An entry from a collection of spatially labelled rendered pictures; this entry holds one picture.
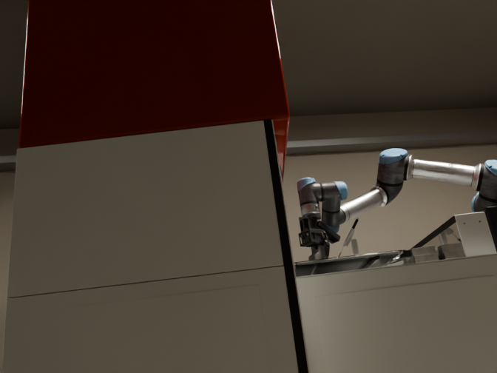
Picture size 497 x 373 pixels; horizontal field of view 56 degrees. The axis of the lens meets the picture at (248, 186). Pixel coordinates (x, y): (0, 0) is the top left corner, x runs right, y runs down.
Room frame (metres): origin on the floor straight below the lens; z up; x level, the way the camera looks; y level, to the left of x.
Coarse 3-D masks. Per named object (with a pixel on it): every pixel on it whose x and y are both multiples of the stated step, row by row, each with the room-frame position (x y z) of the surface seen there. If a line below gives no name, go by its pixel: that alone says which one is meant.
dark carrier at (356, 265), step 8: (384, 256) 1.60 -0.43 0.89; (392, 256) 1.62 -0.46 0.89; (312, 264) 1.59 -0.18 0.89; (320, 264) 1.61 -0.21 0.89; (328, 264) 1.63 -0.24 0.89; (336, 264) 1.65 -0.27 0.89; (344, 264) 1.67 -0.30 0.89; (352, 264) 1.69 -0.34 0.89; (360, 264) 1.71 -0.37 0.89; (376, 264) 1.75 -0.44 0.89; (296, 272) 1.72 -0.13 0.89; (304, 272) 1.74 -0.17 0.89; (320, 272) 1.78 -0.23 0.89; (328, 272) 1.80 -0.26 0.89
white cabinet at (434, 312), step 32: (320, 288) 1.34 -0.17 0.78; (352, 288) 1.34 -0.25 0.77; (384, 288) 1.34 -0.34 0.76; (416, 288) 1.34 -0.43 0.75; (448, 288) 1.34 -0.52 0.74; (480, 288) 1.34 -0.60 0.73; (320, 320) 1.34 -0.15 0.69; (352, 320) 1.34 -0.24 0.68; (384, 320) 1.34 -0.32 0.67; (416, 320) 1.34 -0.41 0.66; (448, 320) 1.34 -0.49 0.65; (480, 320) 1.34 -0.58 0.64; (320, 352) 1.34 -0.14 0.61; (352, 352) 1.34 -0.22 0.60; (384, 352) 1.34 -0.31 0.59; (416, 352) 1.34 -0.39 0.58; (448, 352) 1.34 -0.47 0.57; (480, 352) 1.34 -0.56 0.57
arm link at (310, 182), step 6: (300, 180) 1.74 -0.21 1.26; (306, 180) 1.73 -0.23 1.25; (312, 180) 1.74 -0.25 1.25; (300, 186) 1.74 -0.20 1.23; (306, 186) 1.73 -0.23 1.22; (312, 186) 1.74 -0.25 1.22; (318, 186) 1.74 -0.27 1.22; (300, 192) 1.75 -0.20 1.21; (306, 192) 1.73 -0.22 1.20; (312, 192) 1.74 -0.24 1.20; (318, 192) 1.74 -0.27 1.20; (300, 198) 1.75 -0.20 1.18; (306, 198) 1.74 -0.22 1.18; (312, 198) 1.73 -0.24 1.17; (318, 198) 1.76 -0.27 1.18; (300, 204) 1.76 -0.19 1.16
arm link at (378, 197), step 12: (372, 192) 1.97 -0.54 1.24; (384, 192) 1.98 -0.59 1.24; (396, 192) 2.00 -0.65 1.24; (348, 204) 1.89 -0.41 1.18; (360, 204) 1.91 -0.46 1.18; (372, 204) 1.95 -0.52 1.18; (384, 204) 2.01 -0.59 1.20; (324, 216) 1.84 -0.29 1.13; (336, 216) 1.83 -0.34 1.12; (348, 216) 1.88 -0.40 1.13; (336, 228) 1.87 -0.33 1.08
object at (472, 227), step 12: (456, 216) 1.41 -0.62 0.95; (468, 216) 1.41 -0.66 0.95; (480, 216) 1.41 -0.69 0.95; (468, 228) 1.41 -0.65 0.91; (480, 228) 1.41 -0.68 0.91; (468, 240) 1.41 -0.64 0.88; (480, 240) 1.41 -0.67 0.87; (492, 240) 1.41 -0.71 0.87; (468, 252) 1.41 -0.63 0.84; (480, 252) 1.41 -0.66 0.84; (492, 252) 1.41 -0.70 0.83
